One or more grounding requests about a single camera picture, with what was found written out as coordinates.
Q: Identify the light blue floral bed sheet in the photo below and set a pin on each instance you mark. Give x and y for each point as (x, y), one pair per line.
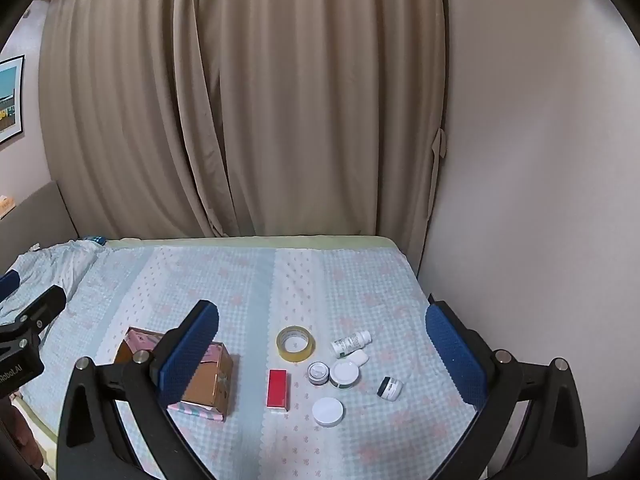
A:
(300, 285)

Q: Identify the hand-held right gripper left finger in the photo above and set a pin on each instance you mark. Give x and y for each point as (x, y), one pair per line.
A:
(192, 347)

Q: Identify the crumpled light blue blanket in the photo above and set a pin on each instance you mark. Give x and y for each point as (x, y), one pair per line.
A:
(55, 265)

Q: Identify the small red box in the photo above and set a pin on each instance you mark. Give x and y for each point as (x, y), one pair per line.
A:
(278, 388)

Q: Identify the small black and white jar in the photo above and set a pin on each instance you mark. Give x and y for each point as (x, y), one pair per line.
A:
(390, 388)

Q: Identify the beige curtain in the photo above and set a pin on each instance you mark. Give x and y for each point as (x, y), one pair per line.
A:
(250, 100)

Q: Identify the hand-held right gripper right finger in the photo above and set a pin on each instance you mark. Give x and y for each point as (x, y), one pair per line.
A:
(452, 347)

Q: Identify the white round jar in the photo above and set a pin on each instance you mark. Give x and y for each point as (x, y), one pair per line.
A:
(328, 411)

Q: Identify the person's left hand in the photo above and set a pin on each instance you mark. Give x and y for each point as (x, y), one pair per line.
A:
(17, 430)

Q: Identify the framed wall poster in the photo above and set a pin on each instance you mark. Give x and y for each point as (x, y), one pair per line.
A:
(10, 100)

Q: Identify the brown cardboard box pink lining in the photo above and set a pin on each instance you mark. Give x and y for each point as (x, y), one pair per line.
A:
(205, 380)

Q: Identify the yellow clear tape roll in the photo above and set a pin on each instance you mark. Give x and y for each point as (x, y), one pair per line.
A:
(295, 343)

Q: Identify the small jar grey lid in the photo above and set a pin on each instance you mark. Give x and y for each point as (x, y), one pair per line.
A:
(318, 373)

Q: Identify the white jar green band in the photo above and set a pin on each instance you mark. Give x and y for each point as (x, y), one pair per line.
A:
(344, 375)

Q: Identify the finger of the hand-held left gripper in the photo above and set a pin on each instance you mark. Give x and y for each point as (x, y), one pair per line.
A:
(7, 282)
(42, 305)

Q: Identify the white pill bottle green label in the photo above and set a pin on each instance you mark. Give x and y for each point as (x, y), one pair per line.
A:
(350, 342)

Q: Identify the grey padded headboard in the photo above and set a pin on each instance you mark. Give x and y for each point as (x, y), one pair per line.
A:
(40, 220)

